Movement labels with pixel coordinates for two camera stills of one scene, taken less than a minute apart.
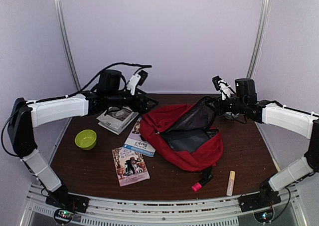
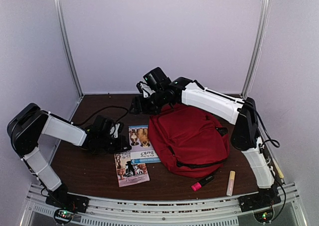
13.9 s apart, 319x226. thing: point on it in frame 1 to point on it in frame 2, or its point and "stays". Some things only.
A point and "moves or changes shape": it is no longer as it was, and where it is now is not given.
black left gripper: x=141 y=108 to x=120 y=147
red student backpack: x=185 y=135 moves or changes shape
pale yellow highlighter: x=231 y=181 stays
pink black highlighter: x=197 y=186 stays
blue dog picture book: x=135 y=142 moves or changes shape
